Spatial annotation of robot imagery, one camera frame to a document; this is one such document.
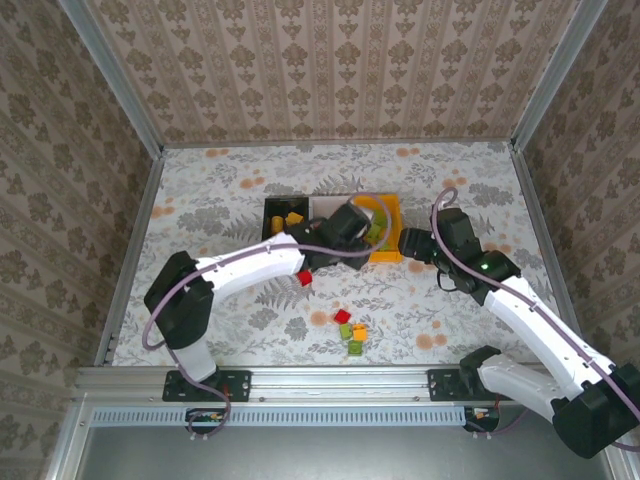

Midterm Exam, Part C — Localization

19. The floral patterned table cover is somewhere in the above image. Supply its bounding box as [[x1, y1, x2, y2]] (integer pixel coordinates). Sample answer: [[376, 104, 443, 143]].
[[110, 142, 576, 367]]

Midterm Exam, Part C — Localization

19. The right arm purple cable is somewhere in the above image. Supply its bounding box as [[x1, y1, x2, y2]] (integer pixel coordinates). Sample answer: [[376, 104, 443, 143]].
[[431, 186, 640, 452]]

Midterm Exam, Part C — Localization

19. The white plastic bin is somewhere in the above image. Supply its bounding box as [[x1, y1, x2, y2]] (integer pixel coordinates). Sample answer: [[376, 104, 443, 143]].
[[308, 194, 354, 224]]

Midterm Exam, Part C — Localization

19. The aluminium long base rail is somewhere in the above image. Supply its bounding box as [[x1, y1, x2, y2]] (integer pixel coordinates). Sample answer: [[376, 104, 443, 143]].
[[160, 138, 517, 150]]

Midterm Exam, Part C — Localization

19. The white slotted cable duct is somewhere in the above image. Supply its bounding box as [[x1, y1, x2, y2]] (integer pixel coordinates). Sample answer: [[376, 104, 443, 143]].
[[91, 405, 470, 428]]

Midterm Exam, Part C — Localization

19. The black orange cable connector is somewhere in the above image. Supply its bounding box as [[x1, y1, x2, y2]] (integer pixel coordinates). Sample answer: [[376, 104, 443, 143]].
[[185, 408, 227, 434], [463, 406, 502, 434]]

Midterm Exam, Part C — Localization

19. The black plastic bin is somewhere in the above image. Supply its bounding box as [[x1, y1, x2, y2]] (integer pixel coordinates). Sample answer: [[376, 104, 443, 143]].
[[262, 195, 312, 240]]

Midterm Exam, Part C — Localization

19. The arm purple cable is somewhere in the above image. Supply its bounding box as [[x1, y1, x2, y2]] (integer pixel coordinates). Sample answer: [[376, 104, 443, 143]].
[[431, 186, 640, 452], [141, 190, 396, 442]]

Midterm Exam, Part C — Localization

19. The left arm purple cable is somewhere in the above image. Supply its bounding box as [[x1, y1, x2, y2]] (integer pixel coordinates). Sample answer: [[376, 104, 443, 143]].
[[141, 190, 396, 442]]

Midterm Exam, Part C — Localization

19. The aluminium mounting rail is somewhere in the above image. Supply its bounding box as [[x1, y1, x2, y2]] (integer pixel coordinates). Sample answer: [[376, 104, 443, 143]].
[[73, 364, 556, 403]]

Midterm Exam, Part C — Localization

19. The grey metal sheet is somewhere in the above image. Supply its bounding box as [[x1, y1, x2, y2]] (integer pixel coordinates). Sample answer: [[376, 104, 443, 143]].
[[42, 399, 640, 480]]

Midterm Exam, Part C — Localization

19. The orange plastic bin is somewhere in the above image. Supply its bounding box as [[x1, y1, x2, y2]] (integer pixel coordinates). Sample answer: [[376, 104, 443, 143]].
[[351, 192, 405, 265]]

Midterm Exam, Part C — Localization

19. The aluminium side base rail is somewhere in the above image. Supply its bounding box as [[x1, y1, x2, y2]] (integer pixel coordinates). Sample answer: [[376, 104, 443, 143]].
[[508, 143, 592, 351], [93, 148, 166, 367]]

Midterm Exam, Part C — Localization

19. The aluminium corner post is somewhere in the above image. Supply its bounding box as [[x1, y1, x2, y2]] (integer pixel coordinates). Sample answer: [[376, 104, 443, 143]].
[[510, 0, 610, 152], [57, 0, 165, 157]]

